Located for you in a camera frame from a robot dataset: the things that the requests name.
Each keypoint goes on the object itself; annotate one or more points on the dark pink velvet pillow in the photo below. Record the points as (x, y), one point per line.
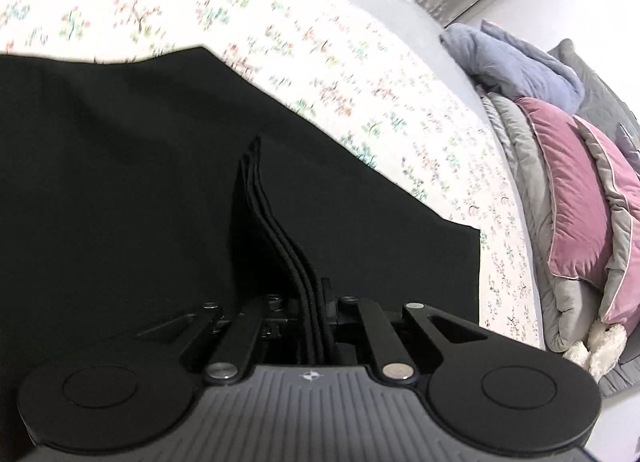
(570, 181)

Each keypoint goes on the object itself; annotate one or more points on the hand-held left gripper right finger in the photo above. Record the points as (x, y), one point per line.
(345, 314)

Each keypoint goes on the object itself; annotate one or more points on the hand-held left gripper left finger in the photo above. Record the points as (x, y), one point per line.
(277, 322)

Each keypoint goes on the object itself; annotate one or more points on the pink and grey pillow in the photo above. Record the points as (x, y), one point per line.
(631, 222)

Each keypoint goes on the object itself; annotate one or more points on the floral bed cloth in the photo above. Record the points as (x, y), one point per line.
(250, 1)

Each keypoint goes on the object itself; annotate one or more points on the white plush toy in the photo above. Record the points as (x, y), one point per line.
(605, 347)

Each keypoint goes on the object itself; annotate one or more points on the grey quilted pillow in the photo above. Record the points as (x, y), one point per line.
(600, 91)

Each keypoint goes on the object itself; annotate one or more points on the blue-grey blanket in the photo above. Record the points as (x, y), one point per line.
(515, 61)

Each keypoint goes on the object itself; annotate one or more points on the black pants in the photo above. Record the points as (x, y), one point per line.
(125, 166)

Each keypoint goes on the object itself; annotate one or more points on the grey quilt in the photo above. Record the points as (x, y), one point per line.
(530, 192)

